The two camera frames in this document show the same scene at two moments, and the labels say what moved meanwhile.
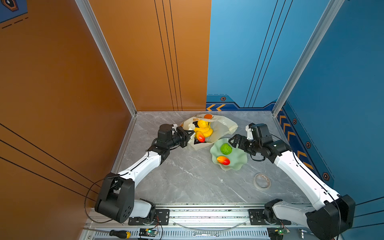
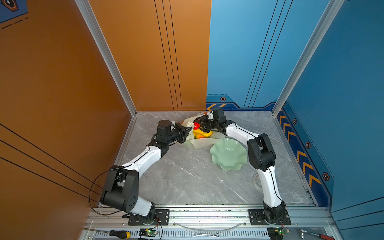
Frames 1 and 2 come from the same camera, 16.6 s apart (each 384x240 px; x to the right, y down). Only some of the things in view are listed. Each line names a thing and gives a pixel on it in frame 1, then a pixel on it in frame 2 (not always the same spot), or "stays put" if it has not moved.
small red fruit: [223, 160] → [196, 125]
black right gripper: [236, 137] → [204, 118]
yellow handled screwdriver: [120, 234] stays put
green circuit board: [148, 232] stays put
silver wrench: [217, 235] stays put
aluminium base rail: [222, 223] stays put
